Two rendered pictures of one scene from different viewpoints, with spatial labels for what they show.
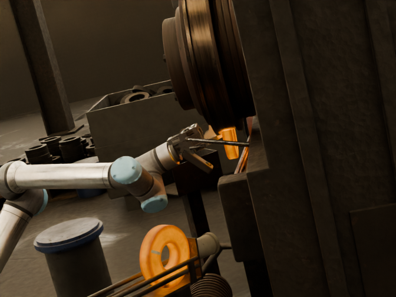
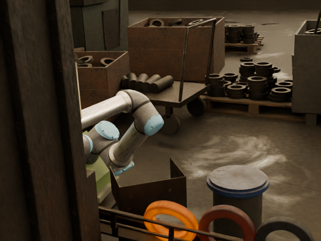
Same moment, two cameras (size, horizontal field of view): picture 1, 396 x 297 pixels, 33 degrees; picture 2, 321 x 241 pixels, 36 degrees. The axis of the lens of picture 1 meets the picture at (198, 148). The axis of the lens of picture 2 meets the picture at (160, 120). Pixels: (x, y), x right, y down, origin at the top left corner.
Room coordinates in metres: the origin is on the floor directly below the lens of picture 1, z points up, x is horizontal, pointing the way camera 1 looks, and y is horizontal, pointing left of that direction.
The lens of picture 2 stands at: (2.99, -1.65, 1.54)
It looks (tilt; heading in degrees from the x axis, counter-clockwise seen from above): 19 degrees down; 101
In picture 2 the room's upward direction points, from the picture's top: 3 degrees counter-clockwise
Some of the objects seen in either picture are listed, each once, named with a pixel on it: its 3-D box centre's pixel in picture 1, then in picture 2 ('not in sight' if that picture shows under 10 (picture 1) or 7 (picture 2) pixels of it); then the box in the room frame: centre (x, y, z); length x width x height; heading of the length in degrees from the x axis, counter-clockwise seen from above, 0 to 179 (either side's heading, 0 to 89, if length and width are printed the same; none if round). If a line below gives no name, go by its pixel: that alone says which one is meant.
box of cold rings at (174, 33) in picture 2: not in sight; (178, 51); (2.12, 4.27, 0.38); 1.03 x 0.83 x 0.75; 174
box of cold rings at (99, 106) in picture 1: (175, 132); not in sight; (4.85, 0.14, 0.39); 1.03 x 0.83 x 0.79; 85
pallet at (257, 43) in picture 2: not in sight; (224, 35); (2.56, 6.43, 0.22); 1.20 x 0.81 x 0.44; 171
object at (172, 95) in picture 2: not in sight; (146, 71); (2.03, 2.76, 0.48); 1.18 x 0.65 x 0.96; 161
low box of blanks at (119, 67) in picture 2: not in sight; (75, 88); (1.31, 2.73, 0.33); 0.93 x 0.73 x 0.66; 178
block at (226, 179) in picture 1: (244, 216); not in sight; (1.79, -0.08, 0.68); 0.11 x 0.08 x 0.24; 81
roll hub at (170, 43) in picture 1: (181, 63); not in sight; (2.04, -0.01, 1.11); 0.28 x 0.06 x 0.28; 171
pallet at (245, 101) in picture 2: not in sight; (263, 84); (3.13, 3.30, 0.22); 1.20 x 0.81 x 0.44; 166
